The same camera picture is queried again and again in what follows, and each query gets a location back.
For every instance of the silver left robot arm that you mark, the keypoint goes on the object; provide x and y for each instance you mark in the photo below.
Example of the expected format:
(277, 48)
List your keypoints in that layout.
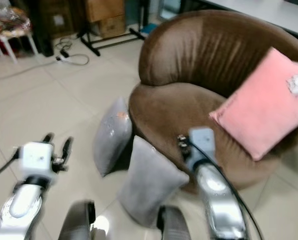
(23, 202)

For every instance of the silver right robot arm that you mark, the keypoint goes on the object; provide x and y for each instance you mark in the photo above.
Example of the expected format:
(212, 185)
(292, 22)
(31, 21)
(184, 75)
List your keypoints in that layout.
(216, 195)

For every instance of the grey pillow with print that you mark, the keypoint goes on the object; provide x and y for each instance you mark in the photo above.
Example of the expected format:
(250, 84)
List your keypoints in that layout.
(111, 140)

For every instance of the plain grey pillow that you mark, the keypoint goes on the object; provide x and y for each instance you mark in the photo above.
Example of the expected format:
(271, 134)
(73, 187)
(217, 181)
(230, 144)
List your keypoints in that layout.
(148, 185)

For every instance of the pink square pillow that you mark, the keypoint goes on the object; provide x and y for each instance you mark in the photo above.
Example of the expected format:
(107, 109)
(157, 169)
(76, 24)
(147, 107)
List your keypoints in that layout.
(259, 112)

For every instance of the brown fabric sofa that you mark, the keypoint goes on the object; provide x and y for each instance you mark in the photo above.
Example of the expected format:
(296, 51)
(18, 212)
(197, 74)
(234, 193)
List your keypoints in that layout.
(189, 50)

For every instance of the black metal floor stand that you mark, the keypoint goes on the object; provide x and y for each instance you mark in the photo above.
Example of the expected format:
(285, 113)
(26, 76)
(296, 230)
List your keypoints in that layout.
(111, 41)

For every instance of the dark left robot leg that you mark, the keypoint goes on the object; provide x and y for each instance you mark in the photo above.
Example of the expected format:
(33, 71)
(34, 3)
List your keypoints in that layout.
(76, 222)

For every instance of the dark robot leg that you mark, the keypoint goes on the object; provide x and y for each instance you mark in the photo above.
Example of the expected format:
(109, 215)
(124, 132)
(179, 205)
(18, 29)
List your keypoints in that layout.
(174, 225)
(76, 222)

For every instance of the dark right robot leg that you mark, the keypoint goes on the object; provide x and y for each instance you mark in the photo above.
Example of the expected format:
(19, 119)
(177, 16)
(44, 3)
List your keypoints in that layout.
(174, 225)

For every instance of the white stool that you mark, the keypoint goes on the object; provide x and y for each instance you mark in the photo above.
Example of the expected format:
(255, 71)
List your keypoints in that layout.
(13, 39)

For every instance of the black cabinet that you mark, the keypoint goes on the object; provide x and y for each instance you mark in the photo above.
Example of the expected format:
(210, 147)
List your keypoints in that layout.
(56, 20)

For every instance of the clear bag of colourful items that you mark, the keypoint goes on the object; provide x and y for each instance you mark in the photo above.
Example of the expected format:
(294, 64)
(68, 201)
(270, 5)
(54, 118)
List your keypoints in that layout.
(8, 20)

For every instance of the brown cardboard box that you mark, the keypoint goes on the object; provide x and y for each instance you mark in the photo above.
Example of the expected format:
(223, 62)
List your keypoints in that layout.
(106, 17)

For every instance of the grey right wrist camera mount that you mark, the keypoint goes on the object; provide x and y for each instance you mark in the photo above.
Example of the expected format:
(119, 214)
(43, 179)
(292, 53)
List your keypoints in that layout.
(203, 142)

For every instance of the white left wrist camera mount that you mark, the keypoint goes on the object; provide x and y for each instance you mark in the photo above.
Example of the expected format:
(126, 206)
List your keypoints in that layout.
(36, 157)

